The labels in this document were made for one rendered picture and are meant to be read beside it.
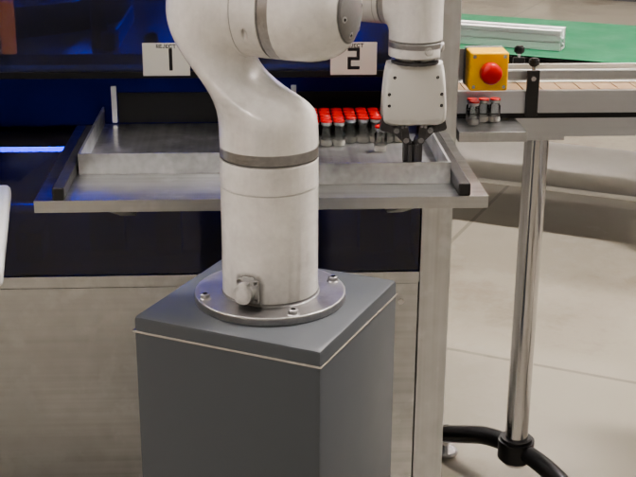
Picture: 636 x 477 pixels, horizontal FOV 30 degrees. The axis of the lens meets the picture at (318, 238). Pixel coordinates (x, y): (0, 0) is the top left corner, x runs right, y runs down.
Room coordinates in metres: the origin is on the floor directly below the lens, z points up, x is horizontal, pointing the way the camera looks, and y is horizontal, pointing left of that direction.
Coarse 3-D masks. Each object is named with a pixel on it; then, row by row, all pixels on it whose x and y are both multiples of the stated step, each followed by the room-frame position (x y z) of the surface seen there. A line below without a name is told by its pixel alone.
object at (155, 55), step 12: (144, 48) 2.13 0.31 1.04; (156, 48) 2.13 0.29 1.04; (144, 60) 2.13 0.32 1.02; (156, 60) 2.13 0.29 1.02; (168, 60) 2.13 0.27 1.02; (180, 60) 2.13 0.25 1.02; (144, 72) 2.13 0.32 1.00; (156, 72) 2.13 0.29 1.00; (168, 72) 2.13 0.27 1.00; (180, 72) 2.13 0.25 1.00
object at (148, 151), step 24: (96, 120) 2.10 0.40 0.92; (96, 144) 2.05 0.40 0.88; (120, 144) 2.05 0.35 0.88; (144, 144) 2.06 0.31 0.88; (168, 144) 2.06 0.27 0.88; (192, 144) 2.06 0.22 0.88; (216, 144) 2.06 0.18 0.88; (96, 168) 1.87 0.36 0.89; (120, 168) 1.87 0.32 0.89; (144, 168) 1.87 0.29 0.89; (168, 168) 1.87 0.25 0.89; (192, 168) 1.88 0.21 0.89; (216, 168) 1.88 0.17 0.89
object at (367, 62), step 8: (360, 48) 2.15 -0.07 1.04; (368, 48) 2.15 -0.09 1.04; (376, 48) 2.15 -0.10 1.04; (344, 56) 2.15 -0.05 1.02; (352, 56) 2.15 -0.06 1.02; (360, 56) 2.15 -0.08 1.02; (368, 56) 2.15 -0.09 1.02; (376, 56) 2.15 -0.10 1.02; (336, 64) 2.15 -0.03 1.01; (344, 64) 2.15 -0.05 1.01; (352, 64) 2.15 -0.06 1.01; (360, 64) 2.15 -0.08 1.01; (368, 64) 2.15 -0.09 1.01; (376, 64) 2.15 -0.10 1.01; (336, 72) 2.15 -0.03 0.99; (344, 72) 2.15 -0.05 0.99; (352, 72) 2.15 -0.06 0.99; (360, 72) 2.15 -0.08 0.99; (368, 72) 2.15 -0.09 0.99; (376, 72) 2.15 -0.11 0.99
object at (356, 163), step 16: (352, 144) 2.06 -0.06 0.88; (368, 144) 2.06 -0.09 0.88; (400, 144) 2.06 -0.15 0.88; (432, 144) 2.01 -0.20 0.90; (320, 160) 1.95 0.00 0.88; (336, 160) 1.96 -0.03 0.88; (352, 160) 1.96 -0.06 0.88; (368, 160) 1.96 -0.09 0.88; (384, 160) 1.96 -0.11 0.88; (400, 160) 1.96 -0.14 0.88; (432, 160) 1.96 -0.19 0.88; (448, 160) 1.84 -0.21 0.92; (320, 176) 1.82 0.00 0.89; (336, 176) 1.82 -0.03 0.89; (352, 176) 1.82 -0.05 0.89; (368, 176) 1.82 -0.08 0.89; (384, 176) 1.82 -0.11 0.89; (400, 176) 1.82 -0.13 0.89; (416, 176) 1.83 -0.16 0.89; (432, 176) 1.83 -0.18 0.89; (448, 176) 1.83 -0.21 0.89
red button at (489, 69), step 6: (486, 66) 2.13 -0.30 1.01; (492, 66) 2.13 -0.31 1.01; (498, 66) 2.14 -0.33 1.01; (480, 72) 2.14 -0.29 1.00; (486, 72) 2.13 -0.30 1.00; (492, 72) 2.13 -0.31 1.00; (498, 72) 2.13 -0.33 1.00; (486, 78) 2.13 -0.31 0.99; (492, 78) 2.13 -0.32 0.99; (498, 78) 2.13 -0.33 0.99; (492, 84) 2.14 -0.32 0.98
